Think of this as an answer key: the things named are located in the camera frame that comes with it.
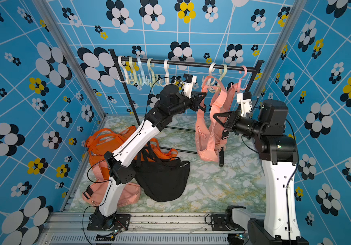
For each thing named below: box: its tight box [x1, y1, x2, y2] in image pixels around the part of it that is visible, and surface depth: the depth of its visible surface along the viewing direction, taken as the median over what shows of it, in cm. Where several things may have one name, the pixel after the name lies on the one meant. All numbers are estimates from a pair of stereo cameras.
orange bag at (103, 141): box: [85, 126, 137, 179], surface depth 105 cm
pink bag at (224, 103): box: [214, 82, 240, 124], surface depth 57 cm
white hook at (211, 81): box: [206, 62, 217, 93], surface depth 69 cm
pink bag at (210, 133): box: [194, 76, 228, 163], surface depth 68 cm
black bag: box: [133, 141, 191, 203], surface depth 88 cm
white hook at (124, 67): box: [117, 55, 129, 85], surface depth 69 cm
